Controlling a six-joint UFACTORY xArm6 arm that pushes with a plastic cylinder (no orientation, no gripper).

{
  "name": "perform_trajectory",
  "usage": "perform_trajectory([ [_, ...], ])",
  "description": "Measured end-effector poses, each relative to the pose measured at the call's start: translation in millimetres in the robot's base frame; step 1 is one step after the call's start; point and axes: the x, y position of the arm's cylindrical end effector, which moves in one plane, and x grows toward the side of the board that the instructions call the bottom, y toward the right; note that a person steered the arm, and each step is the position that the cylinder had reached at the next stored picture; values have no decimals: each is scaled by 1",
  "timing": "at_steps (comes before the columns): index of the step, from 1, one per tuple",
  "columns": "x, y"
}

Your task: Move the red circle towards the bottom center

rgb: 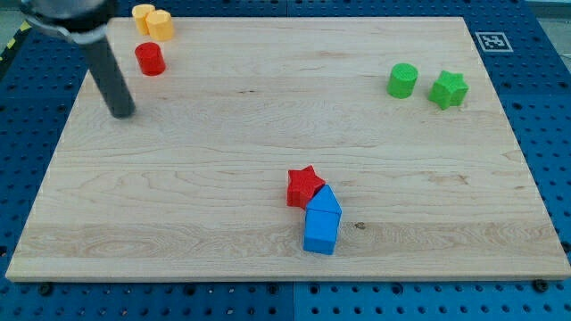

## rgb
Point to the white fiducial marker tag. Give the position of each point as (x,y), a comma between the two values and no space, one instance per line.
(493,42)

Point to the wooden board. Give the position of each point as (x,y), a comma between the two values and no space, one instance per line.
(192,187)

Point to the red star block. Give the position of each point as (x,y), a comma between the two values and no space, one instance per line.
(303,184)

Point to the green star block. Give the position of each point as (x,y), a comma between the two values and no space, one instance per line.
(450,89)

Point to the red cylinder block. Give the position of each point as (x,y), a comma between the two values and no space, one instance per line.
(150,59)

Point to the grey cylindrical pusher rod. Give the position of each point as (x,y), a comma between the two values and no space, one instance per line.
(108,78)

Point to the blue triangle block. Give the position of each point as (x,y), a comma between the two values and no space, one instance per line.
(325,200)

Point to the yellow block rear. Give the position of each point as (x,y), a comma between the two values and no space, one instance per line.
(139,13)

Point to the blue cube block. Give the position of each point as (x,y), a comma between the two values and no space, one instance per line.
(320,231)

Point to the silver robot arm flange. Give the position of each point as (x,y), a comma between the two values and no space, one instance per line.
(82,22)

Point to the green cylinder block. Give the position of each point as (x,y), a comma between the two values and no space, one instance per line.
(402,80)

